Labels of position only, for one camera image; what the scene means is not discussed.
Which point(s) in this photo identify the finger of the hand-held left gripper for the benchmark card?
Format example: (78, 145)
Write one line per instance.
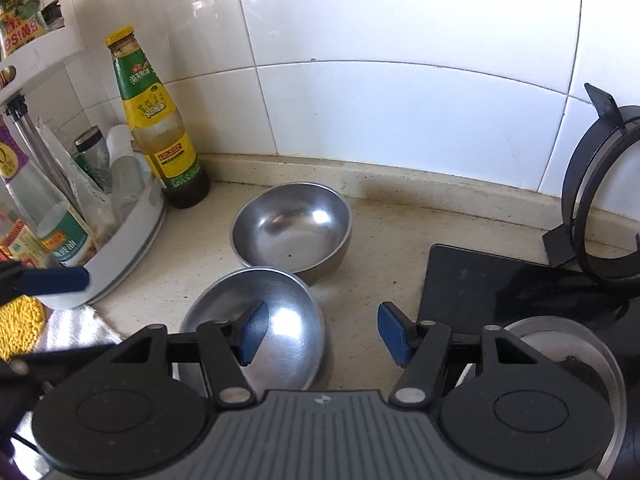
(60, 357)
(55, 280)

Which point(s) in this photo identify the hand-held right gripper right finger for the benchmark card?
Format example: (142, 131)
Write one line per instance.
(392, 332)

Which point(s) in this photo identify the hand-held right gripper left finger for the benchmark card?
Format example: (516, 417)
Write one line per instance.
(252, 332)

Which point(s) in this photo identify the clear bottle purple green label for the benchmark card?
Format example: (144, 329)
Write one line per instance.
(55, 230)

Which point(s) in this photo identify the yellow chenille mat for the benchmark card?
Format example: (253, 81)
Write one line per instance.
(17, 325)

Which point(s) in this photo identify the white two-tier rotating rack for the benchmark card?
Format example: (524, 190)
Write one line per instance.
(130, 240)

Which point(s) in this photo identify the black glass gas stove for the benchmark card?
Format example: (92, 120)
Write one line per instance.
(475, 285)

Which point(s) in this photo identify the clear plastic bottle white cap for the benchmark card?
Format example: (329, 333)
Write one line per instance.
(127, 170)

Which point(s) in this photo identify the small steel-lid jar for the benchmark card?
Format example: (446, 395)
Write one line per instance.
(95, 152)

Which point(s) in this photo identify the green-label sauce bottle yellow cap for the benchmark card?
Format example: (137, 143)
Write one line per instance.
(160, 135)

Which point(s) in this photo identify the black burner cap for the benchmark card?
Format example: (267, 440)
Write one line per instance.
(585, 372)

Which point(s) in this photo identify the red-label glass jar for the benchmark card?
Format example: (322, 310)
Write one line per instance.
(20, 25)

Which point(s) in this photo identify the small dark-cap jar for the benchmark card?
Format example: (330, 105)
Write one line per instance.
(54, 16)

